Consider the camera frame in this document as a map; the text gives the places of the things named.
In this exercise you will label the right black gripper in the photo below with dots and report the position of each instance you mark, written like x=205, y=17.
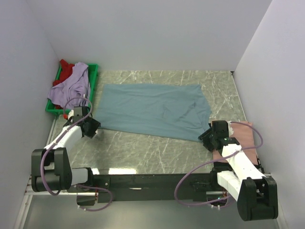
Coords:
x=208, y=145

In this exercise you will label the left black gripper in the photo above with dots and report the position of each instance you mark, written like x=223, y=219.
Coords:
x=95, y=124

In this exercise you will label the blue t-shirt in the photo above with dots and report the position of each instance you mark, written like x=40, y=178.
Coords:
x=172, y=111

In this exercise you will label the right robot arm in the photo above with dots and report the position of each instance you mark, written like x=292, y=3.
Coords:
x=250, y=176

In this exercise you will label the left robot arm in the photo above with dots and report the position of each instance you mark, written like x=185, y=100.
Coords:
x=50, y=166

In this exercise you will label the folded pink t-shirt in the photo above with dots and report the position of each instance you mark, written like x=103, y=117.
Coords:
x=245, y=137

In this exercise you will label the lavender t-shirt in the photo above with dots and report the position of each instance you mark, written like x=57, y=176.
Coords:
x=74, y=91

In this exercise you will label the red t-shirt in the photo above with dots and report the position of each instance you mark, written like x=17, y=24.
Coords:
x=65, y=73

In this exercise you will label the black base beam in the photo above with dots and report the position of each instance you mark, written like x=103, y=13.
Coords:
x=197, y=187

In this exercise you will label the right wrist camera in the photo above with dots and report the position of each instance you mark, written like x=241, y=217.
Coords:
x=221, y=129

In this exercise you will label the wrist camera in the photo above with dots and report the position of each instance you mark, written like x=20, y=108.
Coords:
x=221, y=129
x=76, y=114

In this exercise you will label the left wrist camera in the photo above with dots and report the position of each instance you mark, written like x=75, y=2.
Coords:
x=76, y=114

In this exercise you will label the aluminium rail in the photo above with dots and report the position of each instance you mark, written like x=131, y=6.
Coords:
x=160, y=186

